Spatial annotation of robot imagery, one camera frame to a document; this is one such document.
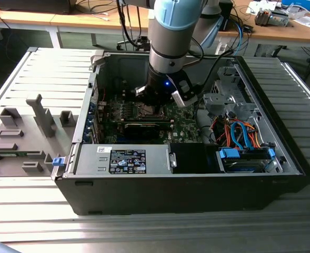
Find silver metal drive cage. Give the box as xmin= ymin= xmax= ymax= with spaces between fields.
xmin=202 ymin=65 xmax=261 ymax=116

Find office chair base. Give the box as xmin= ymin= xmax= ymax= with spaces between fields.
xmin=116 ymin=36 xmax=150 ymax=52

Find black camera cable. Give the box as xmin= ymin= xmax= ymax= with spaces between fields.
xmin=194 ymin=48 xmax=236 ymax=90

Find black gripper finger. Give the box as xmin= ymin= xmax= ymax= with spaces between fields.
xmin=154 ymin=101 xmax=171 ymax=114
xmin=134 ymin=85 xmax=158 ymax=110

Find white paper sheet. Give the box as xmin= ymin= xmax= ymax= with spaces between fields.
xmin=246 ymin=1 xmax=266 ymax=15

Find black box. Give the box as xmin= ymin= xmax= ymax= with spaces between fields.
xmin=219 ymin=1 xmax=235 ymax=32

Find black device case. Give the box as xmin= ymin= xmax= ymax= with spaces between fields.
xmin=0 ymin=0 xmax=74 ymax=15

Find CPU with silver top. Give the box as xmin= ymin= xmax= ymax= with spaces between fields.
xmin=143 ymin=104 xmax=158 ymax=115

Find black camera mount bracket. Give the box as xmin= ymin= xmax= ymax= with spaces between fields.
xmin=177 ymin=77 xmax=202 ymax=101

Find green motherboard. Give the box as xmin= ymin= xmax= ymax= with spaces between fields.
xmin=98 ymin=91 xmax=207 ymax=145

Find white paper sheets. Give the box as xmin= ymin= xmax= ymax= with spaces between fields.
xmin=288 ymin=15 xmax=310 ymax=29

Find wooden desk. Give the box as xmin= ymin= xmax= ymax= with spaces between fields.
xmin=217 ymin=0 xmax=310 ymax=44
xmin=0 ymin=0 xmax=150 ymax=34

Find hard disk in blue carrier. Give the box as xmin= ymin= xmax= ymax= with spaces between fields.
xmin=216 ymin=147 xmax=276 ymax=173

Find CPU socket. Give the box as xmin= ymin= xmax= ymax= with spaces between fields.
xmin=134 ymin=101 xmax=170 ymax=119

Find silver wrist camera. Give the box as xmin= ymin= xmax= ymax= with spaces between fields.
xmin=170 ymin=91 xmax=197 ymax=108

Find blue box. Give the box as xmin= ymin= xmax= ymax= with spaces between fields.
xmin=281 ymin=0 xmax=310 ymax=10

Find green RAM stick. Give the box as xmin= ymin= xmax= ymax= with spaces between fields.
xmin=0 ymin=150 xmax=44 ymax=159

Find grey electronic device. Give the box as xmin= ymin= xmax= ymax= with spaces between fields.
xmin=254 ymin=7 xmax=289 ymax=27

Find black PC case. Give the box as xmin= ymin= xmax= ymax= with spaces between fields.
xmin=54 ymin=50 xmax=310 ymax=217

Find black graphics card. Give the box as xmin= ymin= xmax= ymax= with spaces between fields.
xmin=123 ymin=120 xmax=163 ymax=141

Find orange wire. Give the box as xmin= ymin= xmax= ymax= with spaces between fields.
xmin=215 ymin=120 xmax=231 ymax=145
xmin=245 ymin=121 xmax=265 ymax=148

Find blue wire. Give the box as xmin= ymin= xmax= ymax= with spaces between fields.
xmin=229 ymin=120 xmax=253 ymax=151

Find grey parts rack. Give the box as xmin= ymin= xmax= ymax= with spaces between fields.
xmin=0 ymin=93 xmax=78 ymax=178

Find pale blue teach pendant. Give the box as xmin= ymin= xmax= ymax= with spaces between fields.
xmin=199 ymin=16 xmax=223 ymax=51

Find blue cable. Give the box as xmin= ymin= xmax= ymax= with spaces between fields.
xmin=235 ymin=21 xmax=251 ymax=53

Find silver power supply unit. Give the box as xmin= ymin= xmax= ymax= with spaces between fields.
xmin=74 ymin=143 xmax=172 ymax=176

